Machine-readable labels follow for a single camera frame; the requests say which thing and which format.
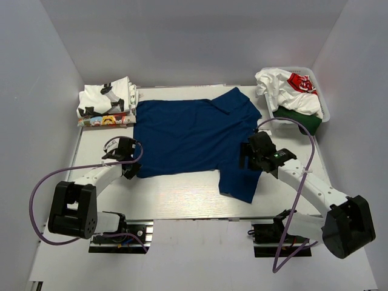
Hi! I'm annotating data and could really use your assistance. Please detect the blue t-shirt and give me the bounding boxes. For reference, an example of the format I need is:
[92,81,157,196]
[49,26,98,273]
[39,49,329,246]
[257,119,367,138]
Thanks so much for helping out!
[133,88,262,203]

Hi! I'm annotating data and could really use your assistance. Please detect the white and green t-shirt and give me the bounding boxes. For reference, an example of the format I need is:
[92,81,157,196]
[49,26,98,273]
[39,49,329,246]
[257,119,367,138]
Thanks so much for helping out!
[255,68,324,136]

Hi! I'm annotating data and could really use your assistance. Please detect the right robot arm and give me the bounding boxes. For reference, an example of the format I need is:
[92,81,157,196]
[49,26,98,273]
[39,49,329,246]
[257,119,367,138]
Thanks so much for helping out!
[239,132,376,259]

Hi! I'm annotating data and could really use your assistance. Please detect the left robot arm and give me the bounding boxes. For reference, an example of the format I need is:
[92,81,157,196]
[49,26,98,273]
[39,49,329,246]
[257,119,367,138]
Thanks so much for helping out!
[48,137,142,239]

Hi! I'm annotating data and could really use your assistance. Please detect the folded colourful cartoon t-shirt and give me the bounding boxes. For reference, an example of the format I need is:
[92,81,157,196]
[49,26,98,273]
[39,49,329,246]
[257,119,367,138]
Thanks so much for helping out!
[78,112,136,127]

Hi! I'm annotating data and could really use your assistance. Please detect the white plastic basket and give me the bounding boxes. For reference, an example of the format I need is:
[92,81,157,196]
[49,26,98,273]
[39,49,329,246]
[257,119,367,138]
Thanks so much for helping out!
[255,67,330,122]

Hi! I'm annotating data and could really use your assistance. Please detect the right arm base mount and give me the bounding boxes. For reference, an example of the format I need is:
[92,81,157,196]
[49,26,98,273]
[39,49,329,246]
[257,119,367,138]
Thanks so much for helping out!
[247,223,306,258]

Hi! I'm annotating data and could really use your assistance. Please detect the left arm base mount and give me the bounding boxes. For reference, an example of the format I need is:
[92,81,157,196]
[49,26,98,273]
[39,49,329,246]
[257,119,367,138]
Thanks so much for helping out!
[89,220,154,254]

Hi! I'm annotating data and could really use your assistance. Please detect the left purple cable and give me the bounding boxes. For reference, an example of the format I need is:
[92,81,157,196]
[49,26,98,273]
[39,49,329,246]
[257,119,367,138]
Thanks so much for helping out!
[28,136,149,252]

